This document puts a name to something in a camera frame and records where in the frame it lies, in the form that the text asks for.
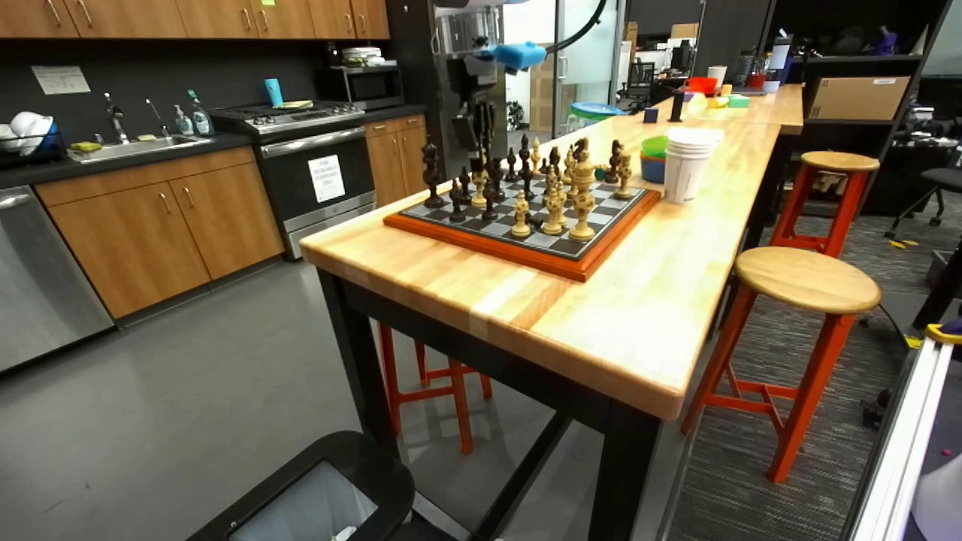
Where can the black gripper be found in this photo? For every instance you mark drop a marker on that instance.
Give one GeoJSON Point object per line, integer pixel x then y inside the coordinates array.
{"type": "Point", "coordinates": [474, 92]}

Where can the tall yellow chess piece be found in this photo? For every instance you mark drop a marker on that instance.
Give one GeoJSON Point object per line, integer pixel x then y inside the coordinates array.
{"type": "Point", "coordinates": [479, 203]}

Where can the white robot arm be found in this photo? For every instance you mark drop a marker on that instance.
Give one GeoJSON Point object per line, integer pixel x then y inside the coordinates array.
{"type": "Point", "coordinates": [469, 20]}

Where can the orange framed chess board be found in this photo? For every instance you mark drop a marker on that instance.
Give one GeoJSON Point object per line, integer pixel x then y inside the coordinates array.
{"type": "Point", "coordinates": [499, 249]}

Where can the large yellow chess piece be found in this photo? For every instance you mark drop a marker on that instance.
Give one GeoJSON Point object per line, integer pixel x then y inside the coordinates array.
{"type": "Point", "coordinates": [581, 204]}

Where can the cardboard boxes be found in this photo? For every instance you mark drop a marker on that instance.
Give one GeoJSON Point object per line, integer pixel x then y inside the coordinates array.
{"type": "Point", "coordinates": [542, 101]}

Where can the narrow wooden lower cabinet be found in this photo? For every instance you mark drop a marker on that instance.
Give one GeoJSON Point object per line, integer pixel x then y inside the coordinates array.
{"type": "Point", "coordinates": [394, 154]}

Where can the stainless steel fridge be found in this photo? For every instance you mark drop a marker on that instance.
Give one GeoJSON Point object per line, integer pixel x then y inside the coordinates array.
{"type": "Point", "coordinates": [417, 92]}

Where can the teal bin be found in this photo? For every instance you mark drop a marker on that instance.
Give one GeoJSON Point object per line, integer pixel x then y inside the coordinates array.
{"type": "Point", "coordinates": [597, 110]}

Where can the black microwave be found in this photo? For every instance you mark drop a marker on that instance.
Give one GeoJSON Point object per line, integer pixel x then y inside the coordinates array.
{"type": "Point", "coordinates": [361, 83]}

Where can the white bowls on microwave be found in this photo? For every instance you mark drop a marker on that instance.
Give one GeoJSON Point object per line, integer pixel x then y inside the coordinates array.
{"type": "Point", "coordinates": [361, 54]}

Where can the white paper on oven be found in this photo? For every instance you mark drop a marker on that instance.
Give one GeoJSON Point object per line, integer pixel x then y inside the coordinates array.
{"type": "Point", "coordinates": [324, 177]}

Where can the dark blue cube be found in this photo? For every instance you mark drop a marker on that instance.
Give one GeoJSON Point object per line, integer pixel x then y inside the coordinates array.
{"type": "Point", "coordinates": [649, 115]}

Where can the stainless steel oven range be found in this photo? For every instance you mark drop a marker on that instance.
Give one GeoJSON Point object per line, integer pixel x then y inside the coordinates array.
{"type": "Point", "coordinates": [289, 190]}

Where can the white foam cup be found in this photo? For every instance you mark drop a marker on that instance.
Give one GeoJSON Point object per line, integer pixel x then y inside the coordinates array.
{"type": "Point", "coordinates": [688, 166]}

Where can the blue cup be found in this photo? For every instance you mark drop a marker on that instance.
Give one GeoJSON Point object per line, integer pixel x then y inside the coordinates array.
{"type": "Point", "coordinates": [273, 92]}

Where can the red bowl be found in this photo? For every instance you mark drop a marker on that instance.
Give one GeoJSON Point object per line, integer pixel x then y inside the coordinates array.
{"type": "Point", "coordinates": [705, 86]}

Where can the orange stool wooden seat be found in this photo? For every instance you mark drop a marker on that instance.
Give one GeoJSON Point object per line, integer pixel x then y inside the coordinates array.
{"type": "Point", "coordinates": [805, 281]}
{"type": "Point", "coordinates": [389, 381]}
{"type": "Point", "coordinates": [839, 161]}

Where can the green flat item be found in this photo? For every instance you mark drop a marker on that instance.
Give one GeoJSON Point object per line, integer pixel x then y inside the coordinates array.
{"type": "Point", "coordinates": [738, 101]}

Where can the clear soap bottle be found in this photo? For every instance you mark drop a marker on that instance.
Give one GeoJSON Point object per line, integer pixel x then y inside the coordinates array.
{"type": "Point", "coordinates": [198, 119]}
{"type": "Point", "coordinates": [182, 122]}

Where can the white bottle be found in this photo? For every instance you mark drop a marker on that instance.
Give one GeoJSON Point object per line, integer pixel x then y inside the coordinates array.
{"type": "Point", "coordinates": [778, 53]}

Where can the black rimmed bin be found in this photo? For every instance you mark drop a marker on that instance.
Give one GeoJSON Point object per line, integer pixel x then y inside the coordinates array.
{"type": "Point", "coordinates": [391, 471]}

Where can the wide wooden lower cabinet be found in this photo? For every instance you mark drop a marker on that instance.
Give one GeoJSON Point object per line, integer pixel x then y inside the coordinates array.
{"type": "Point", "coordinates": [161, 230]}

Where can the wooden upper cabinets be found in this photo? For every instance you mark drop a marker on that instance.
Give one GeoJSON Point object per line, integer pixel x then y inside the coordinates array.
{"type": "Point", "coordinates": [182, 16]}

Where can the metal kitchen sink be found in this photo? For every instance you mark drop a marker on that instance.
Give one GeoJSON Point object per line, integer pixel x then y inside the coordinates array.
{"type": "Point", "coordinates": [131, 147]}

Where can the metal sink faucet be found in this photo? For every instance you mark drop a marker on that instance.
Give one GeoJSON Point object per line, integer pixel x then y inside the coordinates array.
{"type": "Point", "coordinates": [118, 131]}

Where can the black desk wood panel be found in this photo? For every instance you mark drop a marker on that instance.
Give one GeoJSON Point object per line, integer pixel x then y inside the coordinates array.
{"type": "Point", "coordinates": [859, 98]}

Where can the yellow green sponge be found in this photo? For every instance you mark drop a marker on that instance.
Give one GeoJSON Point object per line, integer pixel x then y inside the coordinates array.
{"type": "Point", "coordinates": [86, 146]}

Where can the purple item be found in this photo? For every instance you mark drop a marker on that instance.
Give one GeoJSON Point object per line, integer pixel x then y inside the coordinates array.
{"type": "Point", "coordinates": [887, 40]}

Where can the stainless steel dishwasher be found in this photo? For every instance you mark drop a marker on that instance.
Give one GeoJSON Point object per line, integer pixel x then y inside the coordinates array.
{"type": "Point", "coordinates": [47, 272]}

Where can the black office chair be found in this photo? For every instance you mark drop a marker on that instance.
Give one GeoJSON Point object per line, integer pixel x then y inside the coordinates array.
{"type": "Point", "coordinates": [936, 180]}

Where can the pile of white dishes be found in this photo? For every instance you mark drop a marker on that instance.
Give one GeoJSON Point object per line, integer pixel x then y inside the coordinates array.
{"type": "Point", "coordinates": [26, 124]}

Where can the black kitchen countertop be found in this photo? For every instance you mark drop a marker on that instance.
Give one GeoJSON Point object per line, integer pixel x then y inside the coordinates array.
{"type": "Point", "coordinates": [20, 173]}

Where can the small yellow item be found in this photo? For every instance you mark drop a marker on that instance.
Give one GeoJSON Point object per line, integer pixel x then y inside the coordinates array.
{"type": "Point", "coordinates": [941, 331]}

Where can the white panel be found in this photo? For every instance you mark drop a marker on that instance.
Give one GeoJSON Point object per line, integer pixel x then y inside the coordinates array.
{"type": "Point", "coordinates": [902, 461]}

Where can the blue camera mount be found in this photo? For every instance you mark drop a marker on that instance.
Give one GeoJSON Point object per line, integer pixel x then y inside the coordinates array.
{"type": "Point", "coordinates": [512, 54]}

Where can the black metal table frame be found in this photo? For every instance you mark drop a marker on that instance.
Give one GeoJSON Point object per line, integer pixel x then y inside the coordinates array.
{"type": "Point", "coordinates": [627, 471]}

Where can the grey wall plate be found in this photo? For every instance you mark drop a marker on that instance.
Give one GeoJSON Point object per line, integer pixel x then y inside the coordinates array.
{"type": "Point", "coordinates": [58, 80]}

